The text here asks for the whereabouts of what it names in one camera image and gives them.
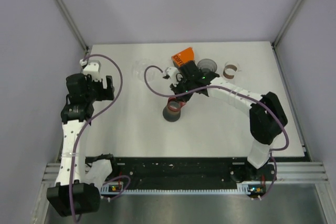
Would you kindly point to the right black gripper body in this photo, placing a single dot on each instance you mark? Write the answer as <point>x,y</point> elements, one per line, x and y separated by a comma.
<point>182,84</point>

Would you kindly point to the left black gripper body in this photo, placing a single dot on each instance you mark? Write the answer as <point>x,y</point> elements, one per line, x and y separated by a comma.
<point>95,90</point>

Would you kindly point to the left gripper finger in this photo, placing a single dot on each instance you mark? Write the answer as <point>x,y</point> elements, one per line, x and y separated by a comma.
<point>109,81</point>
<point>108,94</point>

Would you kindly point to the glass carafe with red rim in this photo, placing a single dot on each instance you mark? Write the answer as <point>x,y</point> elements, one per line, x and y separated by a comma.
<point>172,110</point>

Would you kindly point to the orange coffee filter box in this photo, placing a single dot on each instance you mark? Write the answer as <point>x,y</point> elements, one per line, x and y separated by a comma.
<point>183,57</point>

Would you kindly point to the clear glass dripper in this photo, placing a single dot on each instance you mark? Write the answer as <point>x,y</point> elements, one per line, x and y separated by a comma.
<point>139,67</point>

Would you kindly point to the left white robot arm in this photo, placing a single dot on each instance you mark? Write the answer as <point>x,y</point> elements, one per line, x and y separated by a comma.
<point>77,191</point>

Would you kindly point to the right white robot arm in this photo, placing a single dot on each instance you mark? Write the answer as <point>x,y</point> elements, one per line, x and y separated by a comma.
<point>267,118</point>

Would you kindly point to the grey smoked plastic dripper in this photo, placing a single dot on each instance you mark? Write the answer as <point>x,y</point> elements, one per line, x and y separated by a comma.
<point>207,65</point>

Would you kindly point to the glass cup with brown band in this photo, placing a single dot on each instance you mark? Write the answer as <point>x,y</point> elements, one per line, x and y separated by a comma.
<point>231,70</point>

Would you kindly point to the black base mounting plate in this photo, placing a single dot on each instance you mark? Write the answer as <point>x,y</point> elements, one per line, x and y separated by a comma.
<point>184,173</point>

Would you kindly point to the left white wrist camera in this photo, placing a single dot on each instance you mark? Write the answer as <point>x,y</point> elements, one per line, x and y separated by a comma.
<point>92,68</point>

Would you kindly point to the grey slotted cable duct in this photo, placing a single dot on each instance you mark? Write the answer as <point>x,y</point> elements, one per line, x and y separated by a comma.
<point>239,189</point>

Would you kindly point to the aluminium frame rail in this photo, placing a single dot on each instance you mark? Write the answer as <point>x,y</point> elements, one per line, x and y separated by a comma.
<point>287,173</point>

